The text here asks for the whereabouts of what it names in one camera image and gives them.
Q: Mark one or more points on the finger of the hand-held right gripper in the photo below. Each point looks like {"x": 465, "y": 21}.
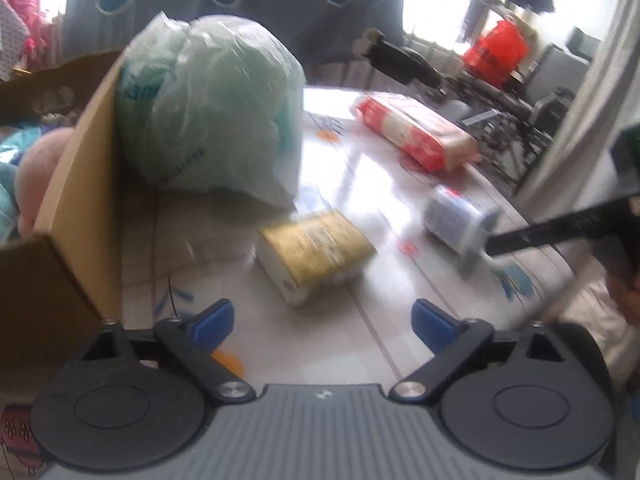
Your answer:
{"x": 560, "y": 227}

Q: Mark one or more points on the black office chair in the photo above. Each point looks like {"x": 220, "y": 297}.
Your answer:
{"x": 405, "y": 62}

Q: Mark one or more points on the pink plush toy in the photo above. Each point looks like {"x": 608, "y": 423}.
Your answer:
{"x": 42, "y": 170}

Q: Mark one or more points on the red plastic bag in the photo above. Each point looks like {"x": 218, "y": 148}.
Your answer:
{"x": 495, "y": 52}

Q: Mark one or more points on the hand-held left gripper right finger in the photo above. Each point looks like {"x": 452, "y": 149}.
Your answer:
{"x": 430, "y": 325}

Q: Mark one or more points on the brown cardboard box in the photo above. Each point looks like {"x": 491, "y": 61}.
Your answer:
{"x": 75, "y": 200}

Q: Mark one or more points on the grey box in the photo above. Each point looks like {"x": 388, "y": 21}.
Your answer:
{"x": 582, "y": 42}

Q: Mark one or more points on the pale green plastic bag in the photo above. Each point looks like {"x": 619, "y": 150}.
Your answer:
{"x": 215, "y": 110}

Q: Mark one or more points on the red white tissue pack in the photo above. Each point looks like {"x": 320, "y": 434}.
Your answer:
{"x": 415, "y": 130}

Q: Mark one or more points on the grey dotted hanging bedsheet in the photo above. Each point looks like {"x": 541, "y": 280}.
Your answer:
{"x": 280, "y": 10}

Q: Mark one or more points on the gold tissue pack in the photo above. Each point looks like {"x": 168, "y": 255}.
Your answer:
{"x": 315, "y": 250}

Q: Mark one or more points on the white printed soft pack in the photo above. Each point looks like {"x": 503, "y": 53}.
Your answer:
{"x": 455, "y": 215}

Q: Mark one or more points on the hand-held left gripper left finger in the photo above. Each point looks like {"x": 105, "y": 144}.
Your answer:
{"x": 215, "y": 322}

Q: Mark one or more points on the white cabinet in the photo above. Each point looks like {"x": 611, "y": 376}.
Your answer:
{"x": 555, "y": 70}

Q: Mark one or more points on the star print cloth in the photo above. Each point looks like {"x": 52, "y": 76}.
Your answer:
{"x": 12, "y": 35}

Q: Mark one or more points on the grey curtain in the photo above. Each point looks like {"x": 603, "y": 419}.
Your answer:
{"x": 585, "y": 135}

